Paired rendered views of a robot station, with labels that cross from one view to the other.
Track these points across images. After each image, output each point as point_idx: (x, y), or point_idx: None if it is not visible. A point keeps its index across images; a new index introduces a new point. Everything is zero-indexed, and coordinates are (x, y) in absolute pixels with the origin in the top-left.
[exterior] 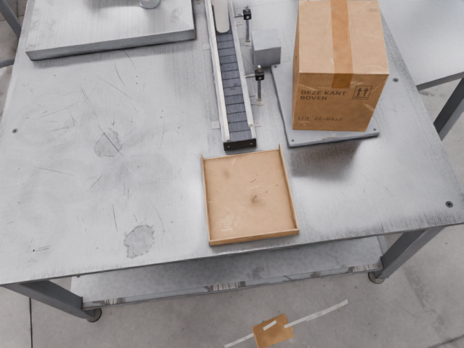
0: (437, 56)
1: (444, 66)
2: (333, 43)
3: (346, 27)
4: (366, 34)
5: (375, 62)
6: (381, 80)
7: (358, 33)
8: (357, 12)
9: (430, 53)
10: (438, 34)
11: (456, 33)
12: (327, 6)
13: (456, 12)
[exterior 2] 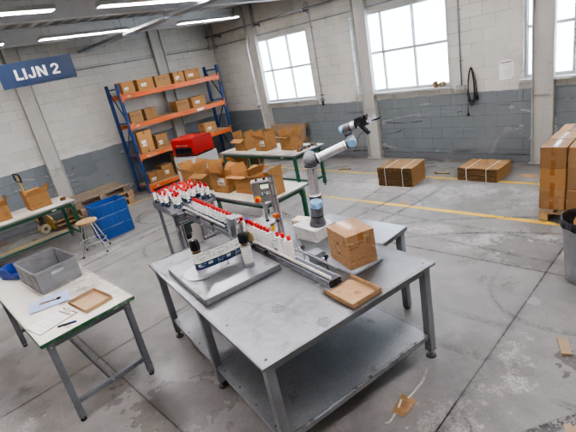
0: (381, 236)
1: (387, 237)
2: (349, 229)
3: (349, 225)
4: (357, 224)
5: (366, 227)
6: (372, 231)
7: (354, 225)
8: (348, 221)
9: (378, 236)
10: (376, 231)
11: (381, 228)
12: (337, 224)
13: (376, 224)
